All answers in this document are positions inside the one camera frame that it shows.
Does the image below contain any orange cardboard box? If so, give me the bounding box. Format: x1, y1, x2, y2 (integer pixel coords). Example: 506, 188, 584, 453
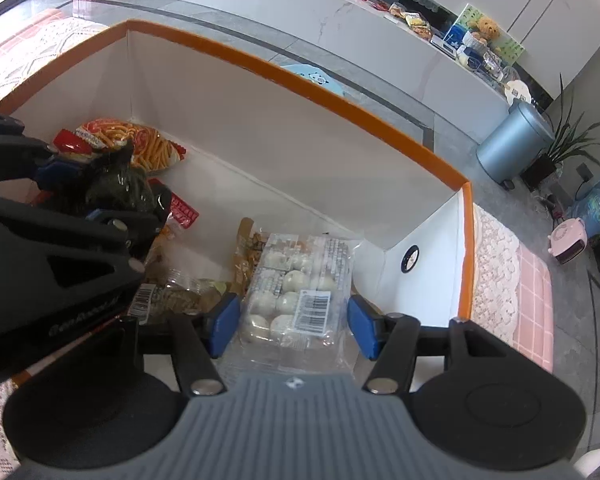
0, 19, 476, 391

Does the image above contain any yellow brown snack packet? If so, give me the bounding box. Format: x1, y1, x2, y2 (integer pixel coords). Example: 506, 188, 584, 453
230, 217, 272, 297

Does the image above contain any white sock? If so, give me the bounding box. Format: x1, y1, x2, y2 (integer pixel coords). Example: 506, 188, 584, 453
572, 447, 600, 480

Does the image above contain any large water bottle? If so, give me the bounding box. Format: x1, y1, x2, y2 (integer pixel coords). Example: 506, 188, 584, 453
570, 187, 600, 247

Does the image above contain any clear white ball snack packet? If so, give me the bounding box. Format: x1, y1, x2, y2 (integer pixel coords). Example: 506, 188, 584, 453
237, 232, 365, 357

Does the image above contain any teddy bear picture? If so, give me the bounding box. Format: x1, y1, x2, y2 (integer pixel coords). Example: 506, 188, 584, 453
447, 4, 526, 69

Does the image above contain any grey metal trash can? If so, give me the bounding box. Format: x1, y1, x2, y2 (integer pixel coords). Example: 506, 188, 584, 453
476, 99, 556, 192

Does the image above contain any clear brown snack packet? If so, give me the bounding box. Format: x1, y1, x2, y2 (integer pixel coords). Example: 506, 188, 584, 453
130, 265, 231, 327

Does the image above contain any pile of assorted snack packets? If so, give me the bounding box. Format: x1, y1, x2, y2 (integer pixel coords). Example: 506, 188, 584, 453
355, 0, 449, 44

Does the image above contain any potted long leaf plant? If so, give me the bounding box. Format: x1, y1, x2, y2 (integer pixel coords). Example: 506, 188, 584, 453
520, 72, 600, 192

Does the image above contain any orange stick snack packet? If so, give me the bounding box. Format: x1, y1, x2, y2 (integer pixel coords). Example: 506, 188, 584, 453
54, 117, 187, 172

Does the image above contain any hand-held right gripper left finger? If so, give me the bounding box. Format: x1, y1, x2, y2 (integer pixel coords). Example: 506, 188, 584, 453
115, 292, 243, 396

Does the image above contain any blue round panda stool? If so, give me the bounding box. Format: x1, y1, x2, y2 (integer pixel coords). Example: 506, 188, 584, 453
282, 62, 344, 97

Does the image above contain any pink fan heater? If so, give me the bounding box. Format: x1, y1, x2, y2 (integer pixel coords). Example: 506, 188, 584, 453
549, 216, 589, 267

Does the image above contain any clear red label snack packet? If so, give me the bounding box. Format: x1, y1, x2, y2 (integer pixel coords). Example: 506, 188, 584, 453
145, 178, 201, 261

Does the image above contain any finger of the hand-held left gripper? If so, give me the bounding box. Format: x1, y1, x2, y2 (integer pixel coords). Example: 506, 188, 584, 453
0, 107, 91, 197
0, 186, 176, 307

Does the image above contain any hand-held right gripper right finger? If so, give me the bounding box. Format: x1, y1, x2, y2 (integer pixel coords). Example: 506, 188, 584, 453
346, 294, 528, 395

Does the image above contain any dark green snack packet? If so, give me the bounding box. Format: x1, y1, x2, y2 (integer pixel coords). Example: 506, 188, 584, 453
72, 140, 169, 217

